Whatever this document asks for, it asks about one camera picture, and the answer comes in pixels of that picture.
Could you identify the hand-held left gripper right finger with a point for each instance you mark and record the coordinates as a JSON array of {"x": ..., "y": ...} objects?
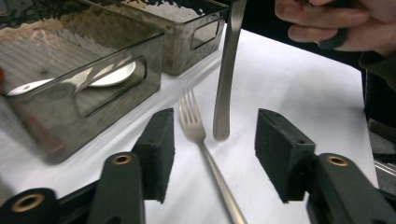
[{"x": 283, "y": 155}]

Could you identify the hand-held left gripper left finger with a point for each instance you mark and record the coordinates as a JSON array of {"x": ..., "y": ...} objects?
[{"x": 158, "y": 149}]

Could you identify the steel fork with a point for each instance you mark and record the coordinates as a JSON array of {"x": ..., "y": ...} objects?
[{"x": 194, "y": 127}]

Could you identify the translucent grey plastic bin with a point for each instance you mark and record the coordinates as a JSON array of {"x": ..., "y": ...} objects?
[
  {"x": 180, "y": 46},
  {"x": 124, "y": 102}
]

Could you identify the steel table knife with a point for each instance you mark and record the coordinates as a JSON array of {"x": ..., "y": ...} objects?
[{"x": 225, "y": 93}]

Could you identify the white ceramic spoon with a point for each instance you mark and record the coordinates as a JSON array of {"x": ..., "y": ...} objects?
[{"x": 115, "y": 76}]

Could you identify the white tablecloth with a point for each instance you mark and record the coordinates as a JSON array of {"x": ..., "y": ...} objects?
[{"x": 280, "y": 77}]

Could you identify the metal floor rail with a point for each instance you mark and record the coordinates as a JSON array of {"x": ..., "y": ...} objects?
[{"x": 386, "y": 167}]

